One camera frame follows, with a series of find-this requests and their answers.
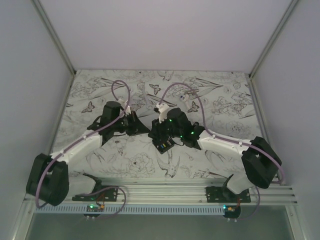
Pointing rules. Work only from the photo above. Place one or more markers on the black fuse box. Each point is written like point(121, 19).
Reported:
point(163, 145)

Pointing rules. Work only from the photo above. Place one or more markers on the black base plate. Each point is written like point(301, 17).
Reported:
point(217, 194)
point(99, 194)

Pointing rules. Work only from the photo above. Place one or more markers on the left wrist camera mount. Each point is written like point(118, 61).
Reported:
point(125, 105)

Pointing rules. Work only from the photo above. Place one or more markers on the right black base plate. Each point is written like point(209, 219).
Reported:
point(217, 194)

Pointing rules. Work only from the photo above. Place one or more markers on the aluminium rail frame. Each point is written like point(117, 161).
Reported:
point(193, 190)

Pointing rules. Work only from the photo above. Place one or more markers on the left small circuit board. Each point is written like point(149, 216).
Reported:
point(93, 211)

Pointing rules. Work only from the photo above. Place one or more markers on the white slotted cable duct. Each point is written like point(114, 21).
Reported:
point(138, 209)

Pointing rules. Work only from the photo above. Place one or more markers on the right small circuit board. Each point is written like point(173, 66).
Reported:
point(232, 212)

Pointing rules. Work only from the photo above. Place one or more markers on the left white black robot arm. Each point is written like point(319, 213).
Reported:
point(49, 176)

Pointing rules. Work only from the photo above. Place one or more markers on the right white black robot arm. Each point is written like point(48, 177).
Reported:
point(259, 161)

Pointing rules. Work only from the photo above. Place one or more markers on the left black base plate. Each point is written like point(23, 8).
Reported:
point(99, 194)

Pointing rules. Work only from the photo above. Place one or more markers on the small circuit board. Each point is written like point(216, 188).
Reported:
point(93, 211)
point(232, 212)

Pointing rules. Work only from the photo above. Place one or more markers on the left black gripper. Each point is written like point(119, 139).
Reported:
point(137, 127)

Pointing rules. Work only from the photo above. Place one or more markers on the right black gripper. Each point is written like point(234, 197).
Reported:
point(156, 132)

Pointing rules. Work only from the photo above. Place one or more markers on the white plastic tool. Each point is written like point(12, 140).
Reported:
point(184, 98)

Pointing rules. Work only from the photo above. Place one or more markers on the floral patterned mat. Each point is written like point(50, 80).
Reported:
point(220, 100)

